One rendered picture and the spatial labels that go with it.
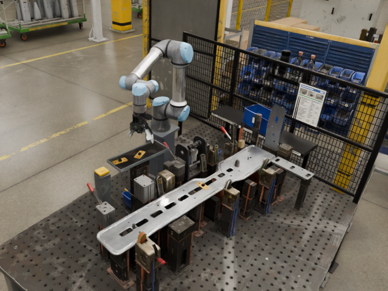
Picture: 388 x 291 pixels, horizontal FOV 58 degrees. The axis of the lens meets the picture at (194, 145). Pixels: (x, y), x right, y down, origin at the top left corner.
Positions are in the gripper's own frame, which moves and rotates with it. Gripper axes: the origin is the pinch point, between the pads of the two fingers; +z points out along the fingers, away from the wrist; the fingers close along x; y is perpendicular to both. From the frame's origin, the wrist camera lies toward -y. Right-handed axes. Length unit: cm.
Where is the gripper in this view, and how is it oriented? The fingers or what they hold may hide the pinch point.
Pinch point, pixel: (141, 140)
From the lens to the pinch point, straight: 208.1
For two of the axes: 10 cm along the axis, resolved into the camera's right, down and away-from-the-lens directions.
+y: -3.5, 4.7, -8.1
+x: 9.4, 2.3, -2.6
